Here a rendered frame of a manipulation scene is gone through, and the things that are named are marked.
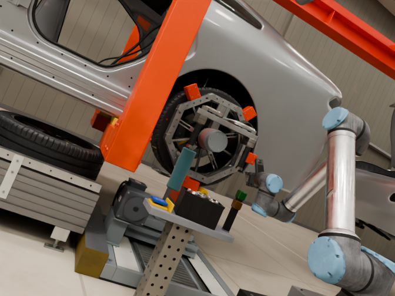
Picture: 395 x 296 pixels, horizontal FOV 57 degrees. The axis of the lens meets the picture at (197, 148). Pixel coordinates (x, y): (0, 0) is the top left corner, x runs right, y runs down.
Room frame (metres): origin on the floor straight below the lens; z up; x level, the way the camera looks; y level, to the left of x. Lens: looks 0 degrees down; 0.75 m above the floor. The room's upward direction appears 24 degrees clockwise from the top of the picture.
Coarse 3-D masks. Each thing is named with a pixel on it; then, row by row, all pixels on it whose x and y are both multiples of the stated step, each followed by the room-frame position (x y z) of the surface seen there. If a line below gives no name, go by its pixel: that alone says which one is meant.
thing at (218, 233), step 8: (144, 200) 1.71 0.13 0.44; (152, 208) 1.56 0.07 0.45; (160, 208) 1.61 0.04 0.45; (160, 216) 1.57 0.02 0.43; (168, 216) 1.59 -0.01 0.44; (176, 216) 1.60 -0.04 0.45; (184, 224) 1.61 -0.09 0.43; (192, 224) 1.62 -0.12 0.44; (200, 232) 1.64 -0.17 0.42; (208, 232) 1.65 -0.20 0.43; (216, 232) 1.67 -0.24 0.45; (224, 232) 1.73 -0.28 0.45; (224, 240) 1.68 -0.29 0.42; (232, 240) 1.70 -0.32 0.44
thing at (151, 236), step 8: (128, 224) 2.26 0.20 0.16; (128, 232) 2.26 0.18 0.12; (136, 232) 2.28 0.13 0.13; (144, 232) 2.29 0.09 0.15; (152, 232) 2.31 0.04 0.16; (160, 232) 2.38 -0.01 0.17; (144, 240) 2.30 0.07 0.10; (152, 240) 2.31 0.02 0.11; (192, 240) 2.48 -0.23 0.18; (192, 248) 2.40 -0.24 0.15; (192, 256) 2.41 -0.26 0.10
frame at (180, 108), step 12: (204, 96) 2.27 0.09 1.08; (216, 96) 2.29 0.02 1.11; (180, 108) 2.23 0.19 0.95; (240, 108) 2.35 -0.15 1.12; (240, 120) 2.36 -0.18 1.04; (168, 132) 2.23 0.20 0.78; (168, 144) 2.24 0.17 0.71; (240, 144) 2.43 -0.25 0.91; (240, 156) 2.41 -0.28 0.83; (228, 168) 2.39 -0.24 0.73; (204, 180) 2.34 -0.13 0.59
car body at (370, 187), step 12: (360, 168) 5.09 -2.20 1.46; (372, 168) 5.15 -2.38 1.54; (360, 180) 4.16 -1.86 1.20; (372, 180) 4.03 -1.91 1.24; (384, 180) 3.93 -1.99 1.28; (360, 192) 4.08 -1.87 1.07; (372, 192) 3.94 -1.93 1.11; (384, 192) 3.82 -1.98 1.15; (360, 204) 4.02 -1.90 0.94; (372, 204) 3.88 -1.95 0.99; (384, 204) 3.76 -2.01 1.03; (360, 216) 4.01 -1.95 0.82; (372, 216) 3.87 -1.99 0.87; (384, 216) 3.74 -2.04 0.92; (372, 228) 4.68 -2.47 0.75; (384, 228) 3.73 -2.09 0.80
